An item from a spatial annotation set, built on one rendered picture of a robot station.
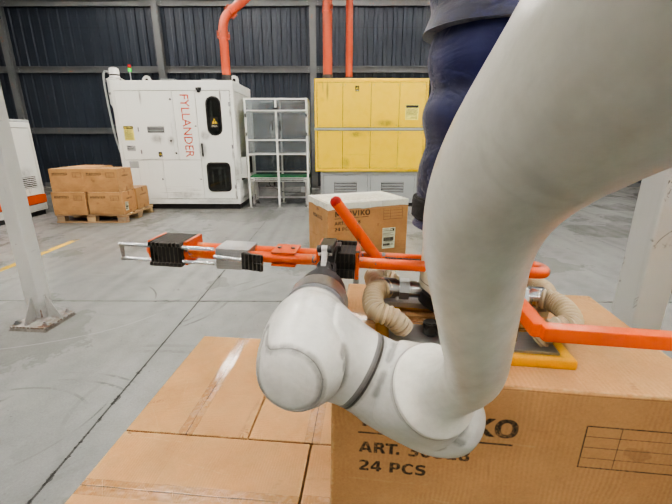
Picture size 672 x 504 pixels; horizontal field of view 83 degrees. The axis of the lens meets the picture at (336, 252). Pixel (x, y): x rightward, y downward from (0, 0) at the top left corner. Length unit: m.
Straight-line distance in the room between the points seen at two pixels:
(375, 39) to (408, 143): 4.12
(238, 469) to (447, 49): 1.13
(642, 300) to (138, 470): 2.05
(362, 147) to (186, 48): 6.02
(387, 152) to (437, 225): 7.80
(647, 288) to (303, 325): 1.89
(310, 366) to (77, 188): 7.50
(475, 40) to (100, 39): 12.55
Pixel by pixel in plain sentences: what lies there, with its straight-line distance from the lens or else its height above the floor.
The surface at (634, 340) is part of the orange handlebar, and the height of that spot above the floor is 1.19.
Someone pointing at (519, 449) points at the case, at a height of 0.95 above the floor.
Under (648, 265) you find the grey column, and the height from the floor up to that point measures 0.90.
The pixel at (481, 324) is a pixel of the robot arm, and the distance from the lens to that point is 0.25.
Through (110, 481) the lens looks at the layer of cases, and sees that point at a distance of 1.35.
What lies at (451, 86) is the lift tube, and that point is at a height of 1.52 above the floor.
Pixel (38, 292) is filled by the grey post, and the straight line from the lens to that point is 3.78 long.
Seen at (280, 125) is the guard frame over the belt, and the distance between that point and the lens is 7.92.
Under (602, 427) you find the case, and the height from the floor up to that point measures 1.00.
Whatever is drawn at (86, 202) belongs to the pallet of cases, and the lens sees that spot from 7.73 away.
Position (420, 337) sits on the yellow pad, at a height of 1.09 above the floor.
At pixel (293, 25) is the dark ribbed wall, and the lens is 11.55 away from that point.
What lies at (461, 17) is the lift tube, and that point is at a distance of 0.68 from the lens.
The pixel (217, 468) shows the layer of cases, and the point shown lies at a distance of 1.28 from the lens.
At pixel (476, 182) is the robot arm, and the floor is 1.42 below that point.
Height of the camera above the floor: 1.44
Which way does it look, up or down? 17 degrees down
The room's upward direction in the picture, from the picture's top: straight up
